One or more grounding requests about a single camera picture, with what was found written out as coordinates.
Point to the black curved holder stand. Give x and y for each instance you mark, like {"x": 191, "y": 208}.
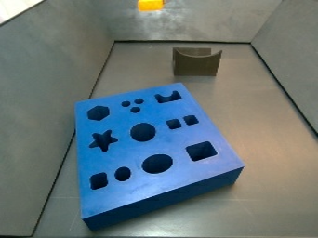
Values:
{"x": 194, "y": 61}

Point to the yellow double-square forked block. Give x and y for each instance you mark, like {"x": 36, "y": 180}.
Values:
{"x": 149, "y": 5}

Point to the blue shape-sorting board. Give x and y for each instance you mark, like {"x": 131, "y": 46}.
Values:
{"x": 150, "y": 151}

